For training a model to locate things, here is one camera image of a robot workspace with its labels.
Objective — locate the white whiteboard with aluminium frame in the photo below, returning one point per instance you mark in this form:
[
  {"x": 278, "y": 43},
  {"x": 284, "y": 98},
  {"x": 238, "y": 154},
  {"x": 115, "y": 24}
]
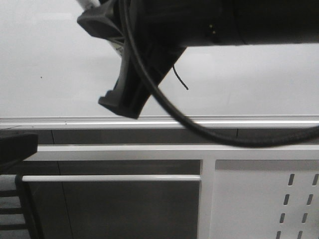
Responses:
[{"x": 52, "y": 74}]

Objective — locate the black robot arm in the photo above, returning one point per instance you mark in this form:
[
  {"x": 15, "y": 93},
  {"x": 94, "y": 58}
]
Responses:
[{"x": 272, "y": 22}]

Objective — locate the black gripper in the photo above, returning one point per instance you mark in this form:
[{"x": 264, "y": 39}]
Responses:
[{"x": 162, "y": 28}]

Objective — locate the white marker with black cap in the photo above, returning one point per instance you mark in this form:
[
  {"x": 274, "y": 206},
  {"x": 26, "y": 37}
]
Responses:
[{"x": 88, "y": 4}]

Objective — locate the white metal stand frame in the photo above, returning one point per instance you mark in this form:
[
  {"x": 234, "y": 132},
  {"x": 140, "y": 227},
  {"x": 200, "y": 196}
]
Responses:
[{"x": 261, "y": 193}]

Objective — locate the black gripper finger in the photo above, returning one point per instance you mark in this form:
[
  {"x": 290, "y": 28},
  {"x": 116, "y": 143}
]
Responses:
[{"x": 15, "y": 148}]

